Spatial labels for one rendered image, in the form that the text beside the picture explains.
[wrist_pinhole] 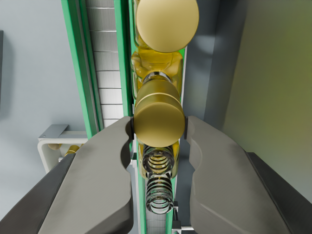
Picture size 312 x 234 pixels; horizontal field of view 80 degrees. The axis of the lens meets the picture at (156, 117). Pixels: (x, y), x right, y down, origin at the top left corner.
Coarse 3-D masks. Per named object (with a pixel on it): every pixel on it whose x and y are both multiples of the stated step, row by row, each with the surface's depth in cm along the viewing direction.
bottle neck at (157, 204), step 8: (152, 176) 22; (160, 176) 21; (168, 176) 22; (152, 184) 21; (160, 184) 20; (168, 184) 21; (152, 192) 20; (160, 192) 20; (168, 192) 20; (152, 200) 19; (160, 200) 21; (168, 200) 19; (152, 208) 20; (160, 208) 20; (168, 208) 20
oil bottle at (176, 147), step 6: (138, 144) 25; (174, 144) 25; (138, 150) 25; (174, 150) 24; (138, 156) 25; (174, 156) 24; (138, 162) 26; (174, 168) 24; (144, 174) 24; (174, 174) 25
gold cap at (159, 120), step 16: (160, 80) 14; (144, 96) 12; (160, 96) 12; (176, 96) 13; (144, 112) 11; (160, 112) 11; (176, 112) 11; (144, 128) 12; (160, 128) 12; (176, 128) 12; (160, 144) 12
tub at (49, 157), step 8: (40, 144) 52; (64, 144) 61; (72, 144) 61; (80, 144) 61; (40, 152) 54; (48, 152) 56; (56, 152) 60; (64, 152) 63; (48, 160) 57; (56, 160) 61; (48, 168) 57
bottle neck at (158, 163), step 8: (144, 144) 18; (144, 152) 17; (152, 152) 16; (160, 152) 16; (168, 152) 17; (144, 160) 17; (152, 160) 19; (160, 160) 19; (168, 160) 18; (144, 168) 17; (152, 168) 18; (160, 168) 18; (168, 168) 17
